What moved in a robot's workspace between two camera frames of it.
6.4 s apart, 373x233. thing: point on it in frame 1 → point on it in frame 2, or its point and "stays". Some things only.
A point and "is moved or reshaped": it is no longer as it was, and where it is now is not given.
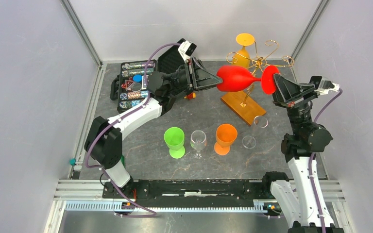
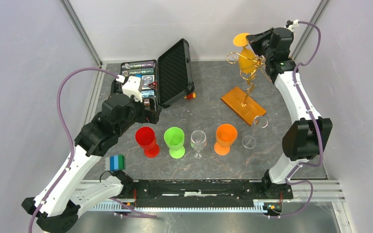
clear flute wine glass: [249, 141] stays
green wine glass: [174, 138] stays
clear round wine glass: [198, 142] stays
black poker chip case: [129, 87] stays
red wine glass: [235, 78] → [145, 137]
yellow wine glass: [241, 58] is moved or reshaped
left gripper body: [193, 75] → [150, 115]
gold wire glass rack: [238, 102] stays
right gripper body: [296, 97] → [260, 44]
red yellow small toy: [193, 95] stays
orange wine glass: [226, 135] stays
